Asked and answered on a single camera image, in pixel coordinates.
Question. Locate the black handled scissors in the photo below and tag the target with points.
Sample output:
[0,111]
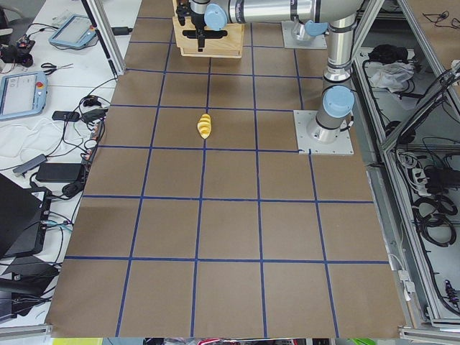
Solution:
[49,68]

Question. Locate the toy bread roll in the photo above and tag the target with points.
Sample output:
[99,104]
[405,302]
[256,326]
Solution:
[204,126]

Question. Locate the black power adapter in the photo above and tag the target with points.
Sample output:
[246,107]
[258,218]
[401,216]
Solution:
[58,172]

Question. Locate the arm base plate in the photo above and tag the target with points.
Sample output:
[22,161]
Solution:
[312,139]
[316,43]

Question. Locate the wooden drawer cabinet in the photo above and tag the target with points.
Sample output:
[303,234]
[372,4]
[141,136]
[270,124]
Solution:
[204,29]

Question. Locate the wooden drawer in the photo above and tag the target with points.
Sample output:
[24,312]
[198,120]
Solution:
[230,46]

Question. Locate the aluminium frame post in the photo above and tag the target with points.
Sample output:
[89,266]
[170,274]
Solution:
[100,22]

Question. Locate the blue teach pendant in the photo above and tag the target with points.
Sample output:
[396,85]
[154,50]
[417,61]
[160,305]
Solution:
[23,94]
[75,33]

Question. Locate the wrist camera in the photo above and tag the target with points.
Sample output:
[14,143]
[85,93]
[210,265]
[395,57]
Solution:
[182,11]

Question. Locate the small black power brick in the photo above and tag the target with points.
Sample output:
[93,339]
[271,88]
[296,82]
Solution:
[68,116]

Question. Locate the black drawer handle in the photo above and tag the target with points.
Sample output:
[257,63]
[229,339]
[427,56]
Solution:
[195,34]

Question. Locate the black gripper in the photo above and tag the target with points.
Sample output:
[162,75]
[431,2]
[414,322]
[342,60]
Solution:
[197,19]

